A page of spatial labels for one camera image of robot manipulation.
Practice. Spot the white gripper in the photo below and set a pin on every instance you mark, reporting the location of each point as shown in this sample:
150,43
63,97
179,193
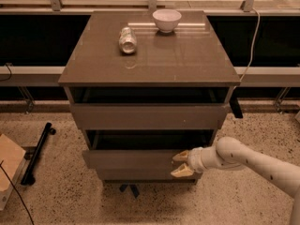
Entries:
195,160

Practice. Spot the grey drawer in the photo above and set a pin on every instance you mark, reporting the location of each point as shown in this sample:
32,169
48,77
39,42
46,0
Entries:
96,117
130,159

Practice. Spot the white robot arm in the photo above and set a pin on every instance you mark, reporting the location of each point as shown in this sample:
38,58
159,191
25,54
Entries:
229,154

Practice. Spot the grey top drawer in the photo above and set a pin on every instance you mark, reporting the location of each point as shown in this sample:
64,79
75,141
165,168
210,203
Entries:
96,117

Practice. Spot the grey drawer cabinet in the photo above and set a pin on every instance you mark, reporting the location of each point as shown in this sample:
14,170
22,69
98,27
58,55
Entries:
187,67

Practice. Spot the white ceramic bowl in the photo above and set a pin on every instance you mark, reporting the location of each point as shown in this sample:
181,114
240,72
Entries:
166,20

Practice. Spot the black metal bar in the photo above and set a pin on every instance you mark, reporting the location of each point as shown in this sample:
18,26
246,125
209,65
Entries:
33,152

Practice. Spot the brown cardboard box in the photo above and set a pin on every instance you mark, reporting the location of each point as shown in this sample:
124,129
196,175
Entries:
12,159

